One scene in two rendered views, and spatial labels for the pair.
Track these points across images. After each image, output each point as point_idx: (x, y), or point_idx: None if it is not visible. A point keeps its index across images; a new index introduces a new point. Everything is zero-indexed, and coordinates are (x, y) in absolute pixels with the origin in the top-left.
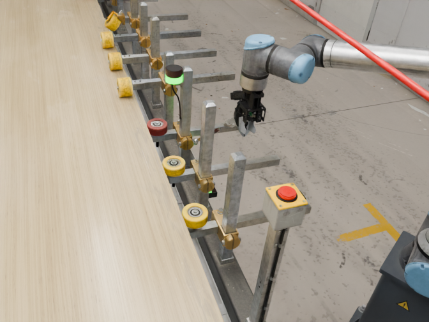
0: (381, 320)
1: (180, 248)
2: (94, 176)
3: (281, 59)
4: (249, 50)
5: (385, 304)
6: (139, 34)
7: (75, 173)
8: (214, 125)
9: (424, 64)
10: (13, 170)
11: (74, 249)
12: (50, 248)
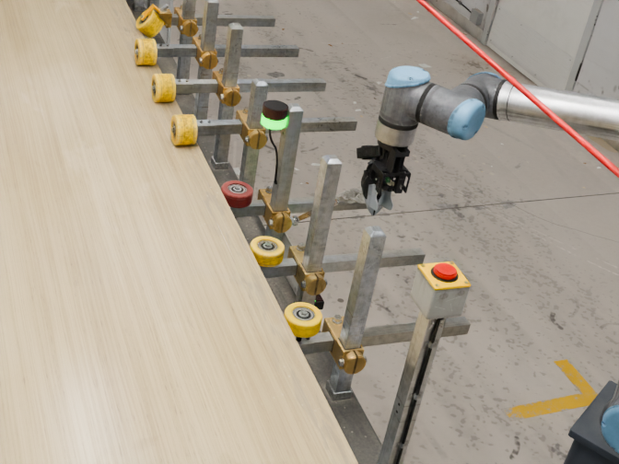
0: None
1: (286, 358)
2: (150, 256)
3: (439, 104)
4: (393, 88)
5: None
6: (199, 47)
7: (122, 250)
8: (335, 191)
9: None
10: (29, 240)
11: (136, 349)
12: (102, 346)
